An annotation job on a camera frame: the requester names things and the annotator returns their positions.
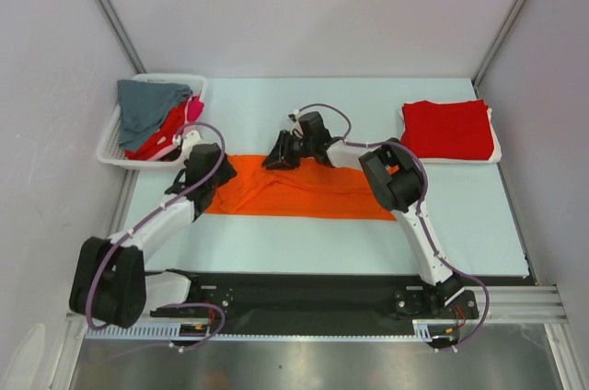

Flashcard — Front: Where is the orange t shirt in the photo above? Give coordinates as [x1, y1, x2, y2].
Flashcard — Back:
[207, 155, 396, 222]

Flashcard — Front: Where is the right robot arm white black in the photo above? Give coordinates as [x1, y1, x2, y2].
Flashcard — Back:
[262, 111, 465, 317]

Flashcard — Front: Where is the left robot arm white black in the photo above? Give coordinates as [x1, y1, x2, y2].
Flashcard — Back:
[68, 143, 237, 329]

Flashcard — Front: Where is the red t shirt in basket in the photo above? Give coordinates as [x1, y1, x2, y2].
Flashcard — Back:
[124, 101, 187, 161]

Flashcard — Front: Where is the pink t shirt in basket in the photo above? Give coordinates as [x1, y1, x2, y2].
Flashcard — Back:
[184, 96, 204, 124]

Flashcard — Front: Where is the grey t shirt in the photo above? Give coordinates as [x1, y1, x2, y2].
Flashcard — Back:
[117, 79, 193, 152]

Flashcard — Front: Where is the folded white t shirt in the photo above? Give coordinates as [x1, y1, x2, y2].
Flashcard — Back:
[398, 104, 503, 165]

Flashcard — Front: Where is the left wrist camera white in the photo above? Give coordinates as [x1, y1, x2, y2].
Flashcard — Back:
[173, 130, 202, 155]

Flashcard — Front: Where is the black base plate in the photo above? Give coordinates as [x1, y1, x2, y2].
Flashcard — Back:
[151, 272, 479, 337]

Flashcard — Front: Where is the white slotted cable duct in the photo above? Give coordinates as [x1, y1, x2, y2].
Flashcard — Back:
[85, 318, 461, 341]

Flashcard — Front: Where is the left corner aluminium post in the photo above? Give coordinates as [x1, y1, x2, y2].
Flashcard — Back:
[94, 0, 146, 74]

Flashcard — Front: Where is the corner aluminium post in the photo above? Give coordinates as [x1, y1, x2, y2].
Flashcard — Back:
[94, 0, 146, 74]
[471, 0, 529, 92]

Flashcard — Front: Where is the aluminium rail frame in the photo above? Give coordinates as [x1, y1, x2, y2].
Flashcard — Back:
[90, 283, 560, 328]

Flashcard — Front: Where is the right corner aluminium post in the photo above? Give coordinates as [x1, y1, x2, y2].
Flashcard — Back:
[471, 0, 529, 92]

